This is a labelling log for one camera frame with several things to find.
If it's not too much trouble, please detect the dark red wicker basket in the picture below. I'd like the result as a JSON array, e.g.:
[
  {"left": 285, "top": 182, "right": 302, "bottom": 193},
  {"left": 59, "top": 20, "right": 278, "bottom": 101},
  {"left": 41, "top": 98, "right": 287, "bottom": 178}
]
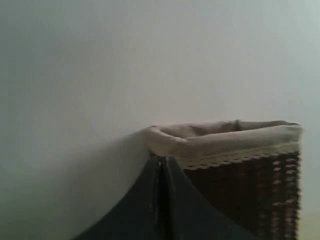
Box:
[{"left": 181, "top": 141, "right": 301, "bottom": 240}]

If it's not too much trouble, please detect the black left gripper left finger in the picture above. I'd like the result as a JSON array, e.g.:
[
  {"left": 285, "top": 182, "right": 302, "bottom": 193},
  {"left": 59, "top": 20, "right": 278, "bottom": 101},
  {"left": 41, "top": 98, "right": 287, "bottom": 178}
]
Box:
[{"left": 75, "top": 157, "right": 163, "bottom": 240}]

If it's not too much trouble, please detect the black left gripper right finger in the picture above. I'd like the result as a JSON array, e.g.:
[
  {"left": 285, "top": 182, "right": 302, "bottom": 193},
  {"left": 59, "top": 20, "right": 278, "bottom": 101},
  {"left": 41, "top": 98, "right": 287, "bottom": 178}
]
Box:
[{"left": 164, "top": 157, "right": 257, "bottom": 240}]

